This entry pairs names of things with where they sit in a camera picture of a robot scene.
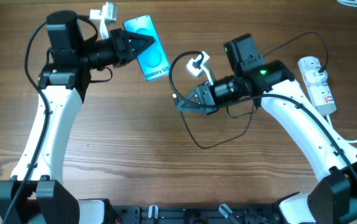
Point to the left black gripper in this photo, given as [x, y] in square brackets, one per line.
[123, 49]

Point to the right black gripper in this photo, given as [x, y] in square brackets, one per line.
[208, 102]

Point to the blue Galaxy smartphone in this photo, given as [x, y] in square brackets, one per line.
[153, 61]

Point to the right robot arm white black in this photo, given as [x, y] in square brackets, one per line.
[273, 87]

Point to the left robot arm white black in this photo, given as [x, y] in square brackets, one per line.
[35, 192]

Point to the white USB charger plug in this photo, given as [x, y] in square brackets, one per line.
[314, 77]

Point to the white power strip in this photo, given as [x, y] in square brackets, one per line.
[320, 95]

